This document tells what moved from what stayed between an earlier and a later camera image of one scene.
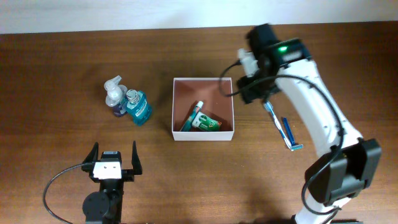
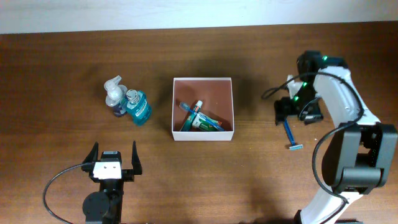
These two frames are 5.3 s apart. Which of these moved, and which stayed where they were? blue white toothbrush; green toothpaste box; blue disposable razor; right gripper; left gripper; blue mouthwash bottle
Moved: right gripper; blue white toothbrush
Stayed: green toothpaste box; blue disposable razor; left gripper; blue mouthwash bottle
